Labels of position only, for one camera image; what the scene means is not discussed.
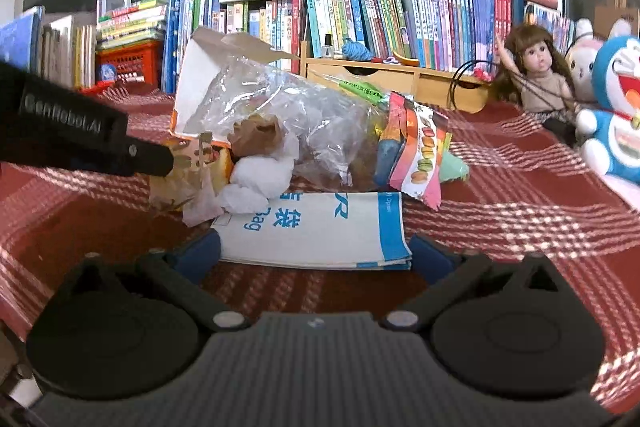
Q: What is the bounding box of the long row of colourful books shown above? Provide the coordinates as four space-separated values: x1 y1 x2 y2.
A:
300 0 526 72

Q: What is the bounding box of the orange snack wrapper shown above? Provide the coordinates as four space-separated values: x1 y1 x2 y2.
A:
150 134 236 228

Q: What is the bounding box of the brown-haired doll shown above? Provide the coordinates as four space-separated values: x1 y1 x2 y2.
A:
492 24 581 142

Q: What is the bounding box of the white cardboard box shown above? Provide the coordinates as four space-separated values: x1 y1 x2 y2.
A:
170 27 301 142

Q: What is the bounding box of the bright green wrapper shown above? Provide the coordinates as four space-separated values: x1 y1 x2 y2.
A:
325 74 388 105

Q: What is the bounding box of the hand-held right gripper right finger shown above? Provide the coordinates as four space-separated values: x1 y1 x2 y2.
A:
382 234 571 333

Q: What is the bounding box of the blue cat plush toy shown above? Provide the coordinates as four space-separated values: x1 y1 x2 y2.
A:
575 36 640 185

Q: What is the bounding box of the pink macaron snack packet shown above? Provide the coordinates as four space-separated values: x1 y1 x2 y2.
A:
387 91 453 212

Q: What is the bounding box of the row of pale books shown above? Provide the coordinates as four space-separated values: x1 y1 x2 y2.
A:
0 6 98 90

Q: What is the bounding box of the black cable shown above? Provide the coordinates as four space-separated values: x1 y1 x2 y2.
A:
447 59 581 118

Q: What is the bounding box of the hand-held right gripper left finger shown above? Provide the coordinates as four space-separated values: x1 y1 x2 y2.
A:
65 232 251 333

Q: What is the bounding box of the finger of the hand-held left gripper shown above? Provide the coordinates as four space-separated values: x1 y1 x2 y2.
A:
125 137 175 178

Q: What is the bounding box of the blue plastic wrapper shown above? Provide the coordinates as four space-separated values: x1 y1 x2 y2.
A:
375 137 401 188

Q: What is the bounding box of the white paper bag blue print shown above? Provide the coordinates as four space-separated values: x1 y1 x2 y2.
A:
210 191 413 270

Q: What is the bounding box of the row of blue-spined books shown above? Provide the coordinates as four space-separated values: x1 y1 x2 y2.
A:
162 0 306 95

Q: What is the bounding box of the crumpled white tissue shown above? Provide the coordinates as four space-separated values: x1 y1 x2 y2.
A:
217 154 296 215

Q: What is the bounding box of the blue yarn ball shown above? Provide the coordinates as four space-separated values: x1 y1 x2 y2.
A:
341 38 375 62

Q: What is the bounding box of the crumpled brown paper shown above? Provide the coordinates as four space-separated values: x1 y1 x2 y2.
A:
227 114 286 158

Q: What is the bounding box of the red plaid tablecloth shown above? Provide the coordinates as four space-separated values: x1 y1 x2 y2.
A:
0 82 640 413

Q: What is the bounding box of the red plastic basket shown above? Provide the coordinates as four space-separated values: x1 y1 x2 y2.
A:
95 41 163 85

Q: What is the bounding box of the short row of thin books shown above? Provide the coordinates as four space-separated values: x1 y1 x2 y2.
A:
522 2 576 52

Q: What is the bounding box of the clear plastic bag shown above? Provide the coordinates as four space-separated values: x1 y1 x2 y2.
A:
185 57 391 188

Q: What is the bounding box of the wooden drawer organizer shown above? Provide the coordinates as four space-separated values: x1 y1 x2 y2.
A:
299 41 493 114

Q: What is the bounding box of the pink rabbit plush toy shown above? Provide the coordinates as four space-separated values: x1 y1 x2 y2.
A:
567 18 633 102

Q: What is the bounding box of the mint green wrapper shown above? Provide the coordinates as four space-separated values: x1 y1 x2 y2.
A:
440 142 471 184

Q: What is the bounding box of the stack of flat books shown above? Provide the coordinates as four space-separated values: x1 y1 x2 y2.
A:
96 0 168 50

